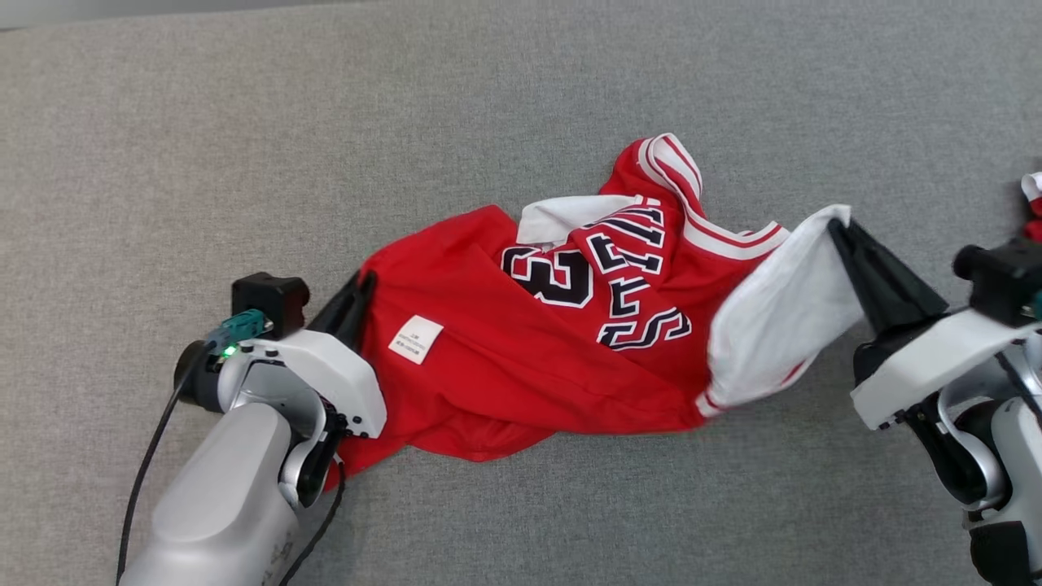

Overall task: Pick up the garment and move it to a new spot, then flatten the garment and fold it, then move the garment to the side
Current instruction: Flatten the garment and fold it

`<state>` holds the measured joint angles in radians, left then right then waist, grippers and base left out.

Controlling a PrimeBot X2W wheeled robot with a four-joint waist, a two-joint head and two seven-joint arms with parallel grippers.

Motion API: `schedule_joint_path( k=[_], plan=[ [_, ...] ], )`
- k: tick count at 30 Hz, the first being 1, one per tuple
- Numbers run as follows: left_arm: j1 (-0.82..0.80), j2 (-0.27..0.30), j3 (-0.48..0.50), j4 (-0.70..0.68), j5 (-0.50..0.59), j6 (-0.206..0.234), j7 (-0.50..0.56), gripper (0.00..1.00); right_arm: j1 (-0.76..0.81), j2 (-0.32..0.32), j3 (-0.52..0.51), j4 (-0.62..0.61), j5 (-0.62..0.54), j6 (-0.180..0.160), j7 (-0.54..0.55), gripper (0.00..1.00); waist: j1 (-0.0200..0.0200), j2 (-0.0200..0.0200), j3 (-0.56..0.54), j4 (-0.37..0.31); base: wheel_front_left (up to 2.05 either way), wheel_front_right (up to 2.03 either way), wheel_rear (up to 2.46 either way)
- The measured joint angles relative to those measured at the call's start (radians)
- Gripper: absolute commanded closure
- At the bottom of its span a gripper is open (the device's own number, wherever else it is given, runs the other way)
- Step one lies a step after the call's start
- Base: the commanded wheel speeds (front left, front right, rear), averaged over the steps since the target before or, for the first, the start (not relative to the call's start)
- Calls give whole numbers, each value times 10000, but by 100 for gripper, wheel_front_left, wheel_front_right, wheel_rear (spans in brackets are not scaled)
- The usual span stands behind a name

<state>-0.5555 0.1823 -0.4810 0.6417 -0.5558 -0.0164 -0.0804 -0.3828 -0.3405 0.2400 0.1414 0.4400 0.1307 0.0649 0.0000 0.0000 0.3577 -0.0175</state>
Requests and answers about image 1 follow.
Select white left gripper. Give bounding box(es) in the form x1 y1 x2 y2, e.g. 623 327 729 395
243 269 388 440

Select red shorts with white stripes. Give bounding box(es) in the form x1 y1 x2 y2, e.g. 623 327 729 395
1021 170 1042 244

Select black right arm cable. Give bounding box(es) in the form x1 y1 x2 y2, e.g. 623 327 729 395
996 348 1042 418

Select red basketball jersey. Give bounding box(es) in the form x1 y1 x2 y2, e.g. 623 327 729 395
323 133 866 492

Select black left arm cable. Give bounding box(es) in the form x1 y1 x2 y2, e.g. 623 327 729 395
116 350 206 586

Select teal left cable connector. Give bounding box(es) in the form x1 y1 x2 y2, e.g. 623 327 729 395
204 308 270 353

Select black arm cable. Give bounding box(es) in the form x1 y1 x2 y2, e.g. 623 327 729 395
116 350 206 586
996 348 1042 418

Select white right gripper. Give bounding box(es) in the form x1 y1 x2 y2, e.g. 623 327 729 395
827 218 1042 431

